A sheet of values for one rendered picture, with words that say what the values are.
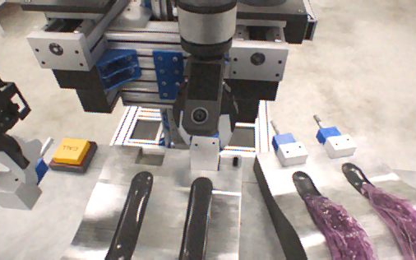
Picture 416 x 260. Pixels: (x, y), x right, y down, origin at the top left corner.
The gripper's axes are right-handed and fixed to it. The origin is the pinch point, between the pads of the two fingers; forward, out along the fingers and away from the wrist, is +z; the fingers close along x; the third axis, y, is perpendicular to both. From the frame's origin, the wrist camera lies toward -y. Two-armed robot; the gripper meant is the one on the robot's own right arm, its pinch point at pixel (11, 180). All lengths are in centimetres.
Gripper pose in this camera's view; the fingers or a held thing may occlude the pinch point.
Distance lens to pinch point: 53.3
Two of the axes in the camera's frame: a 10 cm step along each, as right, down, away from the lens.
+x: -9.9, -0.8, 0.8
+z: 0.0, 6.9, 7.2
